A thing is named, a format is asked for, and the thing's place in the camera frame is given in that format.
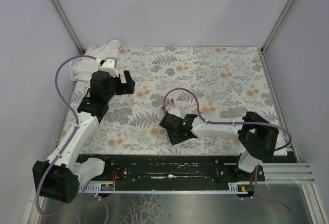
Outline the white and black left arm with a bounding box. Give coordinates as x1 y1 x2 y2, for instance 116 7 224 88
32 70 135 203

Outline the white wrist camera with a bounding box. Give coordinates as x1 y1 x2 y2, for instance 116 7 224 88
161 106 181 117
96 57 119 78

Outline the left aluminium frame post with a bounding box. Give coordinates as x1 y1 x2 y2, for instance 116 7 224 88
50 0 85 54

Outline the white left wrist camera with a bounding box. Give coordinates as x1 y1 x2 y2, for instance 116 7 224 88
96 57 119 78

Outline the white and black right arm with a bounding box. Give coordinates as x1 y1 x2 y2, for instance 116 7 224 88
159 111 279 173

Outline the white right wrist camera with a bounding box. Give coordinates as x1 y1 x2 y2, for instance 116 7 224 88
161 106 181 117

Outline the aluminium frame post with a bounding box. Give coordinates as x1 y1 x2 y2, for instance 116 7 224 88
50 0 85 54
260 0 296 55

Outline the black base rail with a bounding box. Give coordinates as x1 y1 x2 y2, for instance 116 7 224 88
93 155 265 192

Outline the crumpled white cloth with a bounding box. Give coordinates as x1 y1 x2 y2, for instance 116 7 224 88
68 40 121 82

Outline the floral patterned table mat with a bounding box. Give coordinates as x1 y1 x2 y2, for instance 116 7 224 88
58 45 290 157

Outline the white stapler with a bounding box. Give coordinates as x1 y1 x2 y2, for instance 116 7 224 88
169 98 176 107

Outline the right aluminium frame post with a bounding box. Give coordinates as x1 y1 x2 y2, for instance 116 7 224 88
260 0 296 55

